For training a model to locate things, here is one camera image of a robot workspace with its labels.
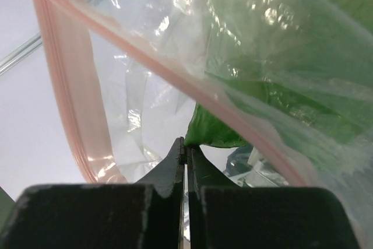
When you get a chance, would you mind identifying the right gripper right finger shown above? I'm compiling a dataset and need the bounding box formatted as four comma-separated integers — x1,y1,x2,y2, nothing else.
186,146,360,248

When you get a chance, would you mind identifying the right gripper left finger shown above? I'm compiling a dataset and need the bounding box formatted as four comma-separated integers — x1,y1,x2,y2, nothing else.
1,138,185,248

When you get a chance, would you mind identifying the green fake lettuce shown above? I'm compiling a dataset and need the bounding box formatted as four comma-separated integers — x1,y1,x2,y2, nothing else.
203,0,372,177

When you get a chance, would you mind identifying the clear zip top bag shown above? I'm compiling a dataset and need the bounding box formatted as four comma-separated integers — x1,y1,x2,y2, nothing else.
33,0,372,248

